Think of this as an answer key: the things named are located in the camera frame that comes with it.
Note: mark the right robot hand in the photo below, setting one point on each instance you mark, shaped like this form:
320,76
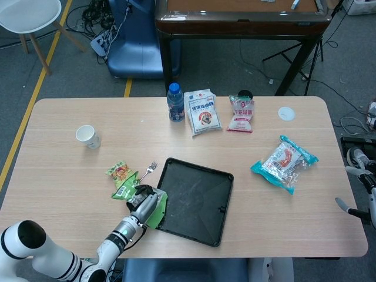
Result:
371,202

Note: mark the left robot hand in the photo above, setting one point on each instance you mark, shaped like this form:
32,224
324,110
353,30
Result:
145,207

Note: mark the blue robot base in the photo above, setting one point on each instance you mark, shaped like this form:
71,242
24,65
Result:
135,53

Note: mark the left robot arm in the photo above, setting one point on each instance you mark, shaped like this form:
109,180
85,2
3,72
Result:
117,238

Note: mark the green snack chip bag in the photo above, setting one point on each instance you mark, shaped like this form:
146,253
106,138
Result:
119,171

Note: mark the black tray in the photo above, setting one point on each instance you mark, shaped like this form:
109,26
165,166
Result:
196,202

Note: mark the teal red snack bag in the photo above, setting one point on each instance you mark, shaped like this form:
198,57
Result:
283,164

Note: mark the red white snack bag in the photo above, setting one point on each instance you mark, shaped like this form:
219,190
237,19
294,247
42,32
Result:
242,116

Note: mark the metal fork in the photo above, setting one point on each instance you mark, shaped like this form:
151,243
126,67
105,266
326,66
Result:
151,167

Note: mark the grey sneaker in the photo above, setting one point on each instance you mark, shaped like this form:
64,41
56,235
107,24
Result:
357,155

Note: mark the black foot platform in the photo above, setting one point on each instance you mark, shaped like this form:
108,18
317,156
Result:
358,142

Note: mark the blue robot torso base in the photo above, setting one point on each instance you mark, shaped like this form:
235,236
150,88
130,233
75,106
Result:
182,270

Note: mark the blue capped water bottle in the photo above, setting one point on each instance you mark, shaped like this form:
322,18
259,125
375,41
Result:
175,105

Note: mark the white robot torso cover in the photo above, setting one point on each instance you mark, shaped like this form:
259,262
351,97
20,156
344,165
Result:
273,271

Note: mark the white round grommet cap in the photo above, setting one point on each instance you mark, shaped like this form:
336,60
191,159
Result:
286,113

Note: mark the black round lid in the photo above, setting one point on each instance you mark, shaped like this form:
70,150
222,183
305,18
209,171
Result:
245,93

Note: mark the black tripod stand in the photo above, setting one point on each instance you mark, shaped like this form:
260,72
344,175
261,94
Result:
316,50

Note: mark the white floor power strip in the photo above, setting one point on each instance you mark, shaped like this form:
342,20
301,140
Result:
100,44

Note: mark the brown mahjong table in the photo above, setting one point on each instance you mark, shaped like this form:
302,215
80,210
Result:
235,25

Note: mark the white mahjong tile blue back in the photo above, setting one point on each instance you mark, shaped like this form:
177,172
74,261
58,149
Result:
295,3

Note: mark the white chair wooden legs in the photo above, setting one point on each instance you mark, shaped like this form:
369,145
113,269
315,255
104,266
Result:
26,14

